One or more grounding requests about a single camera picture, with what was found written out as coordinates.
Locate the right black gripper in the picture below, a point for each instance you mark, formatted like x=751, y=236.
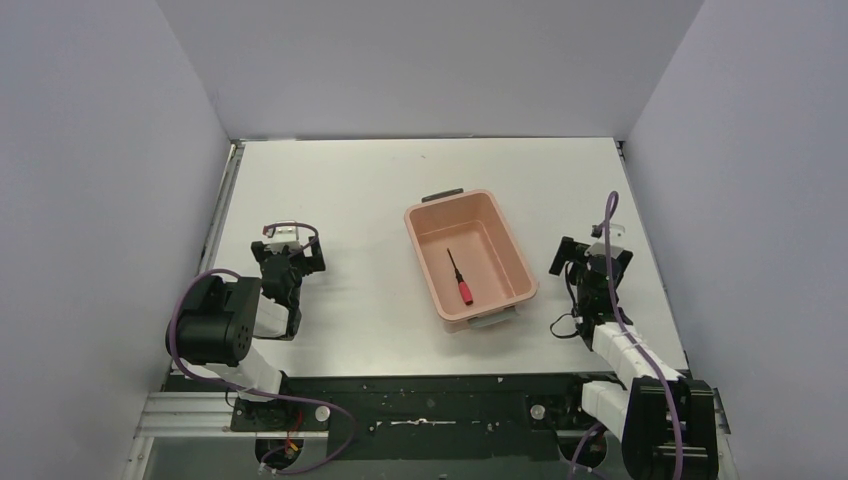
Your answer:
x=569, y=251

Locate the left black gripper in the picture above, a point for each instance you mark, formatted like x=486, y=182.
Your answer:
x=287, y=255

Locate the red handled screwdriver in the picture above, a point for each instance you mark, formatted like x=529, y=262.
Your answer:
x=463, y=288

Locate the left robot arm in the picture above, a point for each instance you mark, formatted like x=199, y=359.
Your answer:
x=217, y=322

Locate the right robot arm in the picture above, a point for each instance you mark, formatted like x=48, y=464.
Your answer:
x=664, y=420

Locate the pink plastic bin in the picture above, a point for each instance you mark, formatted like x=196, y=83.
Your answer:
x=472, y=225

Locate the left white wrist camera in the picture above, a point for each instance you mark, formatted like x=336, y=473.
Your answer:
x=282, y=234

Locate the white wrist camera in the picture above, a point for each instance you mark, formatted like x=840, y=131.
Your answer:
x=612, y=242
x=282, y=234

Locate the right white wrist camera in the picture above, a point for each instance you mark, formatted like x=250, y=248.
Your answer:
x=612, y=242

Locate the left side aluminium rail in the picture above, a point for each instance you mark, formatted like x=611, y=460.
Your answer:
x=214, y=232

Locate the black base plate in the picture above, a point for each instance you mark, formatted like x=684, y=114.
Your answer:
x=412, y=418

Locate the aluminium frame rail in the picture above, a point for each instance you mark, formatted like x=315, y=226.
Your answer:
x=206, y=415

